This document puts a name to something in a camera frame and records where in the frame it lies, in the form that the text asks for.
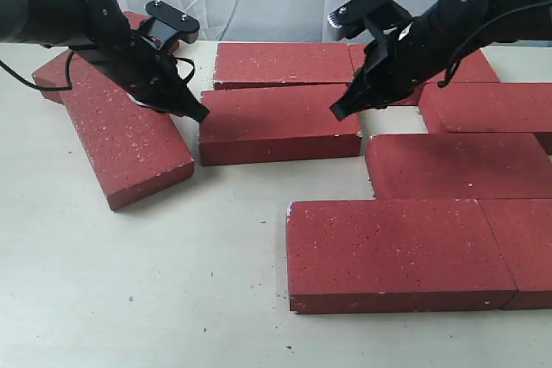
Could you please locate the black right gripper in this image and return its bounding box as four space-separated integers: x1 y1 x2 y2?
329 27 427 120

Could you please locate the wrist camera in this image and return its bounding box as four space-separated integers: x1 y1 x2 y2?
137 0 200 49
327 0 412 41

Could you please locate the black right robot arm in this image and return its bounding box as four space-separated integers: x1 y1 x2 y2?
327 0 551 120

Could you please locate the red brick front row right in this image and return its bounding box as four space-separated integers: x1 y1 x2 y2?
480 199 551 311

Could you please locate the red brick third row right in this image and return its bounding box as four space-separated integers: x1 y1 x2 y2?
366 133 551 199

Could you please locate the red brick back row right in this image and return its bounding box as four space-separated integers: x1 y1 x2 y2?
348 43 500 106

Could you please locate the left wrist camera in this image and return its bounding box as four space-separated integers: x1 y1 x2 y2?
137 0 200 49

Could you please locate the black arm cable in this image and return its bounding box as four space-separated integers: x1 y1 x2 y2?
436 0 552 89
0 51 197 92

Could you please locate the red brick front row left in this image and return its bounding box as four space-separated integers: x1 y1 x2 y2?
285 199 518 315

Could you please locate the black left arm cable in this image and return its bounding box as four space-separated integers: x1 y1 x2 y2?
0 51 197 92

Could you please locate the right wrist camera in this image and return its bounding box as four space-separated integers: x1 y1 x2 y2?
327 0 412 41

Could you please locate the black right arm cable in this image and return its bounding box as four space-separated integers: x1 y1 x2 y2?
436 0 552 89

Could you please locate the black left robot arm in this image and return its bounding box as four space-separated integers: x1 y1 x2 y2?
1 0 209 122

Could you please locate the red brick back row left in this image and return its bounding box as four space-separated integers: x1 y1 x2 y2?
213 42 354 89

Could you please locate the red brick second row right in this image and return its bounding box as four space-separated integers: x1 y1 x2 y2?
418 83 551 153

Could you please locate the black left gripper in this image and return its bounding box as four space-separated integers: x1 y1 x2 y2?
81 31 210 122

